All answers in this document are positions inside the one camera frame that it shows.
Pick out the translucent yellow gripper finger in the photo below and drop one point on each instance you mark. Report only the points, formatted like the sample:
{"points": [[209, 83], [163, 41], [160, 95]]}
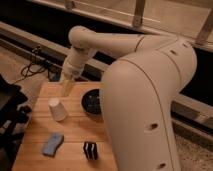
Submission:
{"points": [[66, 85]]}

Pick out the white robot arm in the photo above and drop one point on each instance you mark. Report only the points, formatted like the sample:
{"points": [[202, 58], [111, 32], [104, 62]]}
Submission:
{"points": [[136, 92]]}

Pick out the black and white eraser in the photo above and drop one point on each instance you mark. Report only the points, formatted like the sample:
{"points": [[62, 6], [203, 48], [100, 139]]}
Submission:
{"points": [[90, 150]]}

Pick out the blue object behind table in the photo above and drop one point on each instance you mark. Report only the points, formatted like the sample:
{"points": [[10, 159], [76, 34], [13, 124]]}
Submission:
{"points": [[55, 78]]}

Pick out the black bowl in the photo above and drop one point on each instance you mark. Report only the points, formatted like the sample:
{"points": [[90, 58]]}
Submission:
{"points": [[90, 102]]}

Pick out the black equipment on left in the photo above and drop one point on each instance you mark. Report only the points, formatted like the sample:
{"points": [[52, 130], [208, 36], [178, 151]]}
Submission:
{"points": [[12, 113]]}

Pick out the blue sponge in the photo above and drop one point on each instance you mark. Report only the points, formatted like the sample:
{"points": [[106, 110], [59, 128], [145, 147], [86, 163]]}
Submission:
{"points": [[50, 147]]}

